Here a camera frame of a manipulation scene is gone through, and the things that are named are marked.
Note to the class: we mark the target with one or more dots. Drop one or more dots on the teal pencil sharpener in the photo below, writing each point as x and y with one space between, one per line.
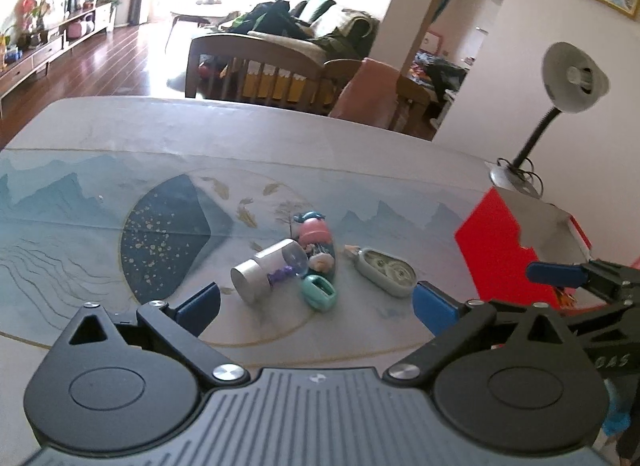
319 293

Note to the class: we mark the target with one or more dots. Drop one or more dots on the small purple toy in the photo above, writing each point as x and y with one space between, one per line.
280 275

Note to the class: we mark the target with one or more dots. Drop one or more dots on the coffee table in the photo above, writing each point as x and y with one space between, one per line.
200 13

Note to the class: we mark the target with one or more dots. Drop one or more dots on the pink whale toy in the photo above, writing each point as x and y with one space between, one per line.
315 231

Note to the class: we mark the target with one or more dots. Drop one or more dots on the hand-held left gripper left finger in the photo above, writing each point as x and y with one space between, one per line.
200 307

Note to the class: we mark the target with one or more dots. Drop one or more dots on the flower vase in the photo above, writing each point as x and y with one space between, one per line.
35 15

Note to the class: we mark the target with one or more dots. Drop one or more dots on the red cardboard box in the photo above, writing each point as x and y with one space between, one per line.
495 246

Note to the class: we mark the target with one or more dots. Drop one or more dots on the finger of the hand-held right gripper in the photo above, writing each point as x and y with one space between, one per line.
555 273
605 323

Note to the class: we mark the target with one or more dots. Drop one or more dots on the silver cylinder with clear dome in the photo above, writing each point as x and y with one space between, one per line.
252 278

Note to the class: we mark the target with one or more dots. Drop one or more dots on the wooden crib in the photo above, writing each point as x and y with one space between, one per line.
260 65

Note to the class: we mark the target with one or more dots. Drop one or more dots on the pink cloth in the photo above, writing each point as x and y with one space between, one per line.
367 93

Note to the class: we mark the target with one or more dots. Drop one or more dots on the grey gooseneck desk lamp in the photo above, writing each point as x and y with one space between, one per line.
570 75

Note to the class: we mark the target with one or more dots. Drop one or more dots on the wooden chair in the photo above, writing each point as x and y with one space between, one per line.
412 100

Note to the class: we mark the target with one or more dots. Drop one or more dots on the pink bag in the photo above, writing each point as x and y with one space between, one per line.
80 30

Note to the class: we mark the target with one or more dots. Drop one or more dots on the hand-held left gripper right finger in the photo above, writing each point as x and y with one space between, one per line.
432 307

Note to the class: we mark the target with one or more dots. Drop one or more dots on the sofa with cushions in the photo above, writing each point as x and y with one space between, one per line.
330 30

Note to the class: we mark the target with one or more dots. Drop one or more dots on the wooden media cabinet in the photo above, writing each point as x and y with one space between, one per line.
45 53

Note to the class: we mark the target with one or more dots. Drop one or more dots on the grey-green correction tape dispenser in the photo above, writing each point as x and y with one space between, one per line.
387 273

